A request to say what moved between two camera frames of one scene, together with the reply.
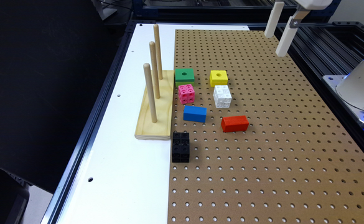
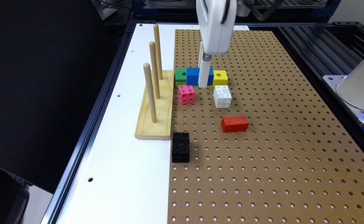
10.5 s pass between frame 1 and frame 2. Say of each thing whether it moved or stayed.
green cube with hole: stayed
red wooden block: stayed
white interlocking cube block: stayed
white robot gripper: moved
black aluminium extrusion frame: stayed
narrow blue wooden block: moved
